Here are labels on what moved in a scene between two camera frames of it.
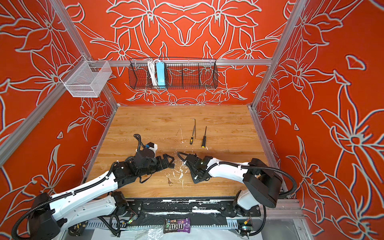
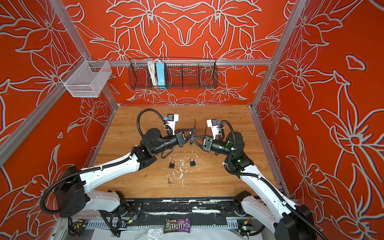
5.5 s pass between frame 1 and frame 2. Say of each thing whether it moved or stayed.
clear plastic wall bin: stayed
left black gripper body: moved
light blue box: stayed
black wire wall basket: stayed
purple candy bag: stayed
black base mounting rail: stayed
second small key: stayed
